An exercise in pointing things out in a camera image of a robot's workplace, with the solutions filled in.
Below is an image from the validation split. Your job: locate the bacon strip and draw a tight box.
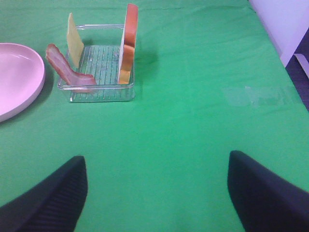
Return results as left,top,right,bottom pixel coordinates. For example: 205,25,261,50
46,43,97,86

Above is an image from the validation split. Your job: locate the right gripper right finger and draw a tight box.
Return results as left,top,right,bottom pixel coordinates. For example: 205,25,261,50
227,150,309,232

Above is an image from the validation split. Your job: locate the pink round plate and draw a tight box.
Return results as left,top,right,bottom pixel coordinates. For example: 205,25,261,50
0,43,45,122

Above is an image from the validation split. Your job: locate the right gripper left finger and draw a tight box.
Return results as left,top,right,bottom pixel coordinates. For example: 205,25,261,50
0,156,87,232

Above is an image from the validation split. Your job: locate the green tablecloth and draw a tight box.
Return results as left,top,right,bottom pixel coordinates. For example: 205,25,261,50
0,0,309,232

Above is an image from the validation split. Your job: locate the right clear plastic container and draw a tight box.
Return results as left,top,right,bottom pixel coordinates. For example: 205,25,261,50
57,24,135,103

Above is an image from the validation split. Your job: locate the yellow cheese slice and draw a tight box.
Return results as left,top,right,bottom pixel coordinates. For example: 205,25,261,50
66,13,84,68

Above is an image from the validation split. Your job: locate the bread slice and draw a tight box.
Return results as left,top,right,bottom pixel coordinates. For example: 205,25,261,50
118,3,138,84

